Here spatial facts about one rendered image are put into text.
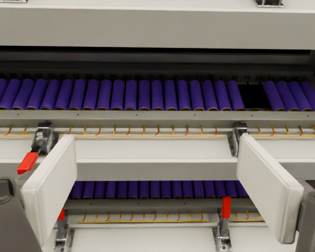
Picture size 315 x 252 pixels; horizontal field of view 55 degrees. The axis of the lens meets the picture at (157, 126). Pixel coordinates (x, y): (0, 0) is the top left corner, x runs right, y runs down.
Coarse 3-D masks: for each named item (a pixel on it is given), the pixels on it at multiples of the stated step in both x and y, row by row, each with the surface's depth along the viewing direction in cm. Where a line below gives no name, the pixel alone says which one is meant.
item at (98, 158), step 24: (0, 144) 41; (24, 144) 41; (96, 144) 42; (120, 144) 42; (144, 144) 42; (168, 144) 42; (192, 144) 42; (216, 144) 43; (264, 144) 43; (288, 144) 43; (312, 144) 43; (0, 168) 40; (96, 168) 41; (120, 168) 41; (144, 168) 41; (168, 168) 41; (192, 168) 41; (216, 168) 42; (288, 168) 42; (312, 168) 42
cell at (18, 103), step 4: (24, 80) 48; (28, 80) 48; (32, 80) 48; (24, 84) 47; (28, 84) 47; (32, 84) 48; (20, 88) 47; (24, 88) 46; (28, 88) 47; (32, 88) 48; (20, 92) 46; (24, 92) 46; (28, 92) 46; (16, 96) 45; (20, 96) 45; (24, 96) 45; (28, 96) 46; (16, 100) 44; (20, 100) 45; (24, 100) 45; (28, 100) 46; (16, 104) 44; (20, 104) 44; (24, 104) 45; (20, 108) 44; (24, 108) 45
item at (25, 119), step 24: (0, 120) 42; (24, 120) 42; (72, 120) 42; (96, 120) 42; (120, 120) 42; (144, 120) 42; (168, 120) 42; (192, 120) 43; (216, 120) 43; (240, 120) 43; (264, 120) 43; (288, 120) 43; (312, 120) 43
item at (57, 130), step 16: (0, 128) 42; (16, 128) 43; (32, 128) 43; (64, 128) 43; (80, 128) 43; (96, 128) 43; (112, 128) 43; (160, 128) 43; (176, 128) 44; (192, 128) 44; (208, 128) 44; (224, 128) 44; (256, 128) 44; (288, 128) 44; (304, 128) 44
